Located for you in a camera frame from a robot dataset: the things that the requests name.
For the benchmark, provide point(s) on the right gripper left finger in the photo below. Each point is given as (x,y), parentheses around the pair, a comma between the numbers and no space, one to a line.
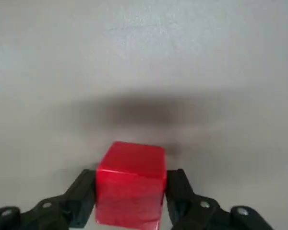
(50,213)

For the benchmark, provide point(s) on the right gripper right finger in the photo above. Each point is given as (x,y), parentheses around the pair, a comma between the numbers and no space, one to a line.
(201,215)

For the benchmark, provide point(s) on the red wooden cube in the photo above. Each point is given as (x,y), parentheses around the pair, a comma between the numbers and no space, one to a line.
(132,182)

